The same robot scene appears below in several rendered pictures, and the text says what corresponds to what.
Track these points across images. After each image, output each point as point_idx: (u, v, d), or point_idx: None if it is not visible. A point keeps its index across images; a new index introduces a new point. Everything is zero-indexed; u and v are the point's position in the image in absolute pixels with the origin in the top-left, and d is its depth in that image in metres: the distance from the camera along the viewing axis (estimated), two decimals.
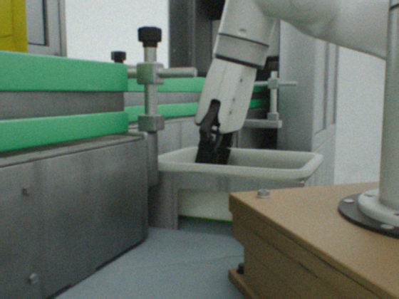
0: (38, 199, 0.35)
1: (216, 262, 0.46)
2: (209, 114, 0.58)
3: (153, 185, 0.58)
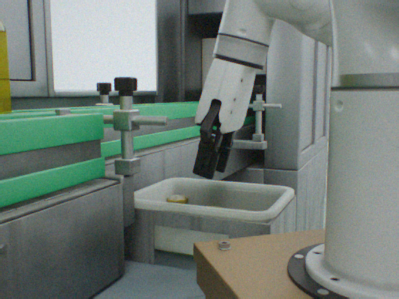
0: (13, 255, 0.38)
1: None
2: (210, 114, 0.58)
3: None
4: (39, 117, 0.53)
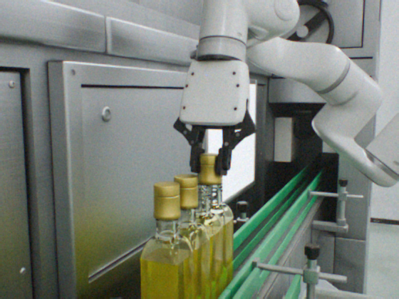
0: None
1: None
2: (249, 113, 0.64)
3: None
4: (255, 277, 0.75)
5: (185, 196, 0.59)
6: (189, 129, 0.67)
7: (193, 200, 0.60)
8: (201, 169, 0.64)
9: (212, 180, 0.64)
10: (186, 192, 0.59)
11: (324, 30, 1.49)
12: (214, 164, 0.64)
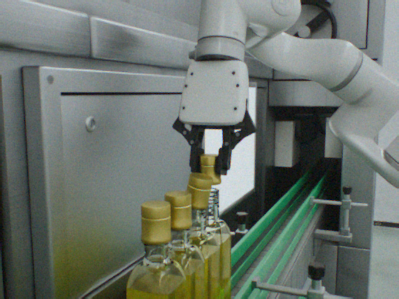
0: None
1: None
2: (248, 113, 0.64)
3: None
4: None
5: (177, 216, 0.53)
6: (188, 129, 0.67)
7: (186, 220, 0.54)
8: (189, 191, 0.59)
9: (199, 205, 0.59)
10: (178, 211, 0.53)
11: (327, 30, 1.44)
12: (204, 189, 0.58)
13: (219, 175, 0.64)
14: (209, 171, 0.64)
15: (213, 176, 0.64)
